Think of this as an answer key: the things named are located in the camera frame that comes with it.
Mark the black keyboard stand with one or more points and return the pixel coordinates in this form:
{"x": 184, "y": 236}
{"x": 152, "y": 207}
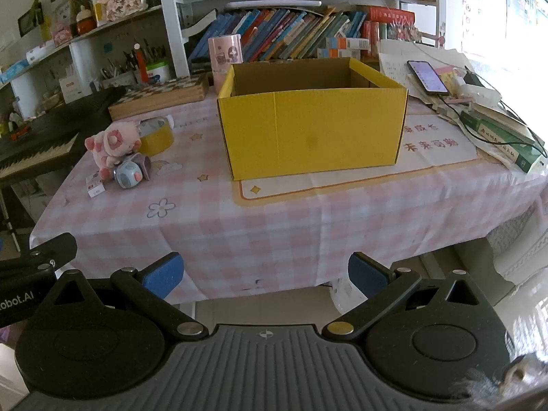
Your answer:
{"x": 15, "y": 214}

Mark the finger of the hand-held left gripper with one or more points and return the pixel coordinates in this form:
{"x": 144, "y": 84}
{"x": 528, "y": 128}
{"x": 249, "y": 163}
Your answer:
{"x": 55, "y": 250}

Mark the white box red label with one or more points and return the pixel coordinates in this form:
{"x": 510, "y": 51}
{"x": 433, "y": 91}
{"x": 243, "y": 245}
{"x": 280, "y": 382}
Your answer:
{"x": 69, "y": 90}

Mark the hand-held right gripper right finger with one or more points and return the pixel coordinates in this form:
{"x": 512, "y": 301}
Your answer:
{"x": 366, "y": 276}

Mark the stack of papers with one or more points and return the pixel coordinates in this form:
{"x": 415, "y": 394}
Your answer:
{"x": 394, "y": 70}

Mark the row of books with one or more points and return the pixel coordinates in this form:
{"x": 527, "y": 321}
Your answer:
{"x": 278, "y": 30}

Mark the grey fluffy cuff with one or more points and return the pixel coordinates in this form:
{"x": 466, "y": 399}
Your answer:
{"x": 509, "y": 385}

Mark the small pink box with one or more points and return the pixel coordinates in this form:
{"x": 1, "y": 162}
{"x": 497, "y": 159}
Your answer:
{"x": 62, "y": 34}

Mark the wooden chessboard box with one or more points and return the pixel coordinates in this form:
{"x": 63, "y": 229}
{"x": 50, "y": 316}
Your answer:
{"x": 158, "y": 96}

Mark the yellow cardboard box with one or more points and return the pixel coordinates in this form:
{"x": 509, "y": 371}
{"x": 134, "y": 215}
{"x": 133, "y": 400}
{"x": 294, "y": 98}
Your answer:
{"x": 312, "y": 132}

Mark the black piano keyboard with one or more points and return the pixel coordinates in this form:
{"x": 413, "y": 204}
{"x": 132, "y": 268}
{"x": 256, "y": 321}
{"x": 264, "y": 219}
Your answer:
{"x": 47, "y": 132}

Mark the white jar green lid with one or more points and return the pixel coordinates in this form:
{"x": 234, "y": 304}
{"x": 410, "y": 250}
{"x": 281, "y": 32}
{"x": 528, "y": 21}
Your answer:
{"x": 159, "y": 73}

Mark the pink cylinder container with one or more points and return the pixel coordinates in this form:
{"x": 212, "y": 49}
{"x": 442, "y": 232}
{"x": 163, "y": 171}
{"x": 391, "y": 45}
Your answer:
{"x": 225, "y": 58}

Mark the white bookshelf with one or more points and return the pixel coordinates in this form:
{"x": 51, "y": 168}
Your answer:
{"x": 169, "y": 21}

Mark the white light bar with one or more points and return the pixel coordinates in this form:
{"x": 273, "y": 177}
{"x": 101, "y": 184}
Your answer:
{"x": 274, "y": 4}

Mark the white power strip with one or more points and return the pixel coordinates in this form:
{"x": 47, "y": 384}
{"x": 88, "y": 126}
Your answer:
{"x": 477, "y": 92}

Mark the red white round doll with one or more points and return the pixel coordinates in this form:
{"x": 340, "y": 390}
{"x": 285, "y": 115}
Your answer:
{"x": 84, "y": 21}

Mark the dark picture frame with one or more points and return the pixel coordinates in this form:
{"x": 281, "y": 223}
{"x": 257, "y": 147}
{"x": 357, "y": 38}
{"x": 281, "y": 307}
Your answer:
{"x": 30, "y": 19}

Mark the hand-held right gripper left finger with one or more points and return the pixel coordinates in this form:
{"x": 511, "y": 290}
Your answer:
{"x": 162, "y": 276}

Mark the pen holder with pens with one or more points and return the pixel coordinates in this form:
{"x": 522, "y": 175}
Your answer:
{"x": 117, "y": 70}

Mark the yellow tape roll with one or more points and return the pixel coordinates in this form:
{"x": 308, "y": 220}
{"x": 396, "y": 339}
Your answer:
{"x": 156, "y": 139}

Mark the desktop with pink checked cloth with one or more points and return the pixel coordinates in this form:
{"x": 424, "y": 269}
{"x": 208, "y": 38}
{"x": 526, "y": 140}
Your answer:
{"x": 299, "y": 231}

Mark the small white box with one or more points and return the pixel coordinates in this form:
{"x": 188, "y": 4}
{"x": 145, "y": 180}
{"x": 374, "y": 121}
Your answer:
{"x": 96, "y": 186}

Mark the smartphone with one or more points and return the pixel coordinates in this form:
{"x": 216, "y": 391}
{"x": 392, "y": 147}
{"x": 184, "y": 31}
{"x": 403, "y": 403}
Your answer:
{"x": 427, "y": 77}

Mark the pink plush toy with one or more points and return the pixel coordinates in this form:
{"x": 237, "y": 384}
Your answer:
{"x": 112, "y": 143}

